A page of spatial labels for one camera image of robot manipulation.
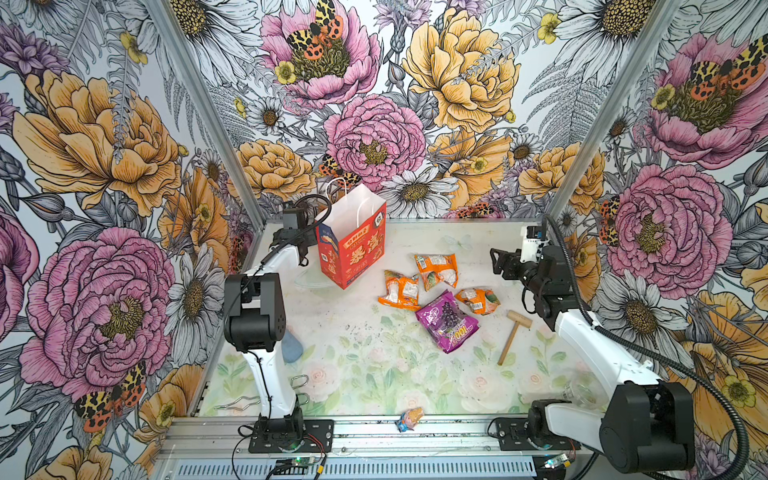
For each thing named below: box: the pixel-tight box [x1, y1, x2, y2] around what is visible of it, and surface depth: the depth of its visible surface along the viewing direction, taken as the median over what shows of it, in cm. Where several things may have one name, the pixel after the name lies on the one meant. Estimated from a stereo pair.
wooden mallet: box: [498, 310, 533, 366], surface depth 93 cm
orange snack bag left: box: [378, 270, 421, 311], surface depth 99 cm
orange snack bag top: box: [414, 253, 458, 292], surface depth 104 cm
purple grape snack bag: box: [415, 289, 480, 353], surface depth 89 cm
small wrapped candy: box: [394, 407, 425, 433], surface depth 76 cm
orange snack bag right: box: [455, 288, 501, 316], surface depth 92 cm
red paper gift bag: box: [315, 183, 387, 290], surface depth 94 cm
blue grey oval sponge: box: [281, 329, 303, 363], surface depth 87 cm
